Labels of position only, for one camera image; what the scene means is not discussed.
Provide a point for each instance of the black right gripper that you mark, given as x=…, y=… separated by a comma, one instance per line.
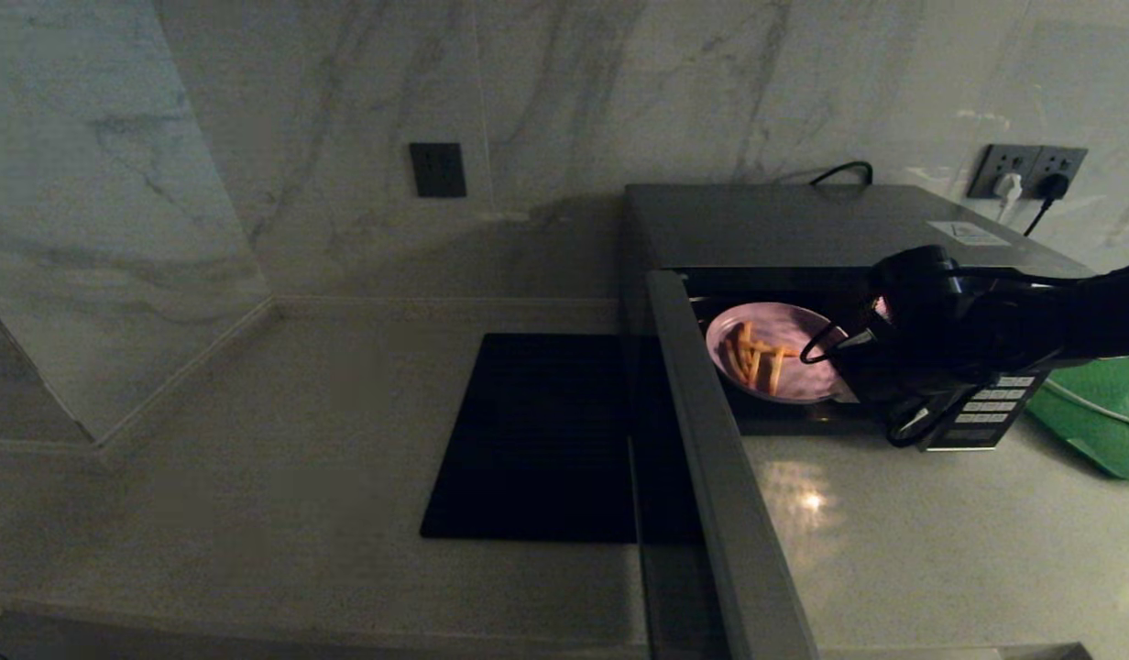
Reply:
x=949, y=339

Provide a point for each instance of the purple plate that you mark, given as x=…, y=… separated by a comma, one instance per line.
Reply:
x=798, y=321

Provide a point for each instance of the silver microwave oven body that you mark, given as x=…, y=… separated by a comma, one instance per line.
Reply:
x=784, y=225

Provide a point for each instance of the green plastic tray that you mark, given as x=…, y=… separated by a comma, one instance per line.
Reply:
x=1105, y=431

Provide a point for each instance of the black square mat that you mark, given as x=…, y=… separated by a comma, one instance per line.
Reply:
x=537, y=440

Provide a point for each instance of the grey double wall socket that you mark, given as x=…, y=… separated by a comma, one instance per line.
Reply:
x=1027, y=158

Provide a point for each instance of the dark single wall socket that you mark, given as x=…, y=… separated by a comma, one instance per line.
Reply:
x=437, y=170

